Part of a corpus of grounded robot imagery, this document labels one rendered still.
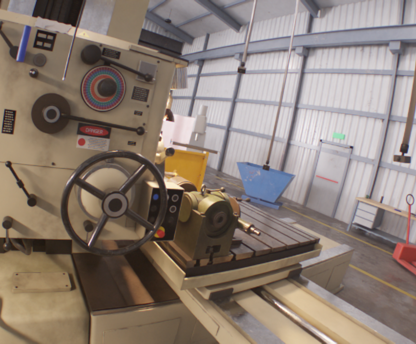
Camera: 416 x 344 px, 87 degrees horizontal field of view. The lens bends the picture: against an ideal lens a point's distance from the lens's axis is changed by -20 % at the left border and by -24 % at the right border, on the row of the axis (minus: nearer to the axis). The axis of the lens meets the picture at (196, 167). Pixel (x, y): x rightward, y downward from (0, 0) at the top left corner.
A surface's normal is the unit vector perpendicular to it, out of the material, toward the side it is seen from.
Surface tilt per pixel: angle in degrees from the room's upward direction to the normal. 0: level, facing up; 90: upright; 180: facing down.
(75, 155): 90
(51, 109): 90
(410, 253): 90
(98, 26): 90
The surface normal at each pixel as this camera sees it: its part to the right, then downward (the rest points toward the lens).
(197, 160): 0.54, 0.23
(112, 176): 0.62, -0.27
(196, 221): -0.82, -0.10
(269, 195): -0.46, 0.03
